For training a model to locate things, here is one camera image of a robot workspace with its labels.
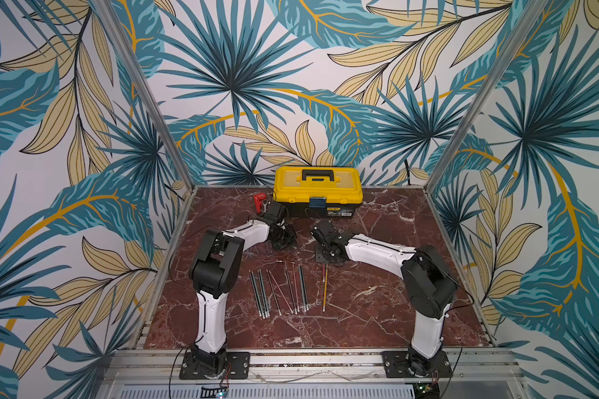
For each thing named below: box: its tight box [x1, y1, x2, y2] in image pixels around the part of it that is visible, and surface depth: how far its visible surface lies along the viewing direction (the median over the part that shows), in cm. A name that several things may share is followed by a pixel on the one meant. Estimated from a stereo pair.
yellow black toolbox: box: [272, 165, 364, 219], surface depth 99 cm
